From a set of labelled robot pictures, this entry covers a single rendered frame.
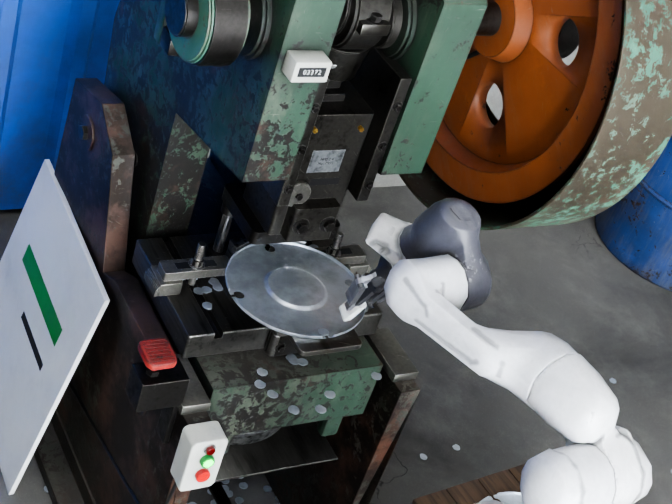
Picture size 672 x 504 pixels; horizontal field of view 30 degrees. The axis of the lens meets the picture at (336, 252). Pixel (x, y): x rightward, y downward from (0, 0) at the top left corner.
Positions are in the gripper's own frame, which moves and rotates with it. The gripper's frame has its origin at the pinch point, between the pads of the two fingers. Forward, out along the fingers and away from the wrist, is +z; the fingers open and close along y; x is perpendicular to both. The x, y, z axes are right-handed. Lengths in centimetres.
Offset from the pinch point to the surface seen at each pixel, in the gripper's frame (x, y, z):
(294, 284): 12.3, -0.1, 17.4
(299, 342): -1.7, -6.2, 11.8
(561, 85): 26, 36, -35
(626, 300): 30, 182, 111
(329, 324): 1.5, 2.2, 13.0
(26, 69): 112, -13, 97
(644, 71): 16, 34, -55
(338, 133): 30.0, 0.7, -11.8
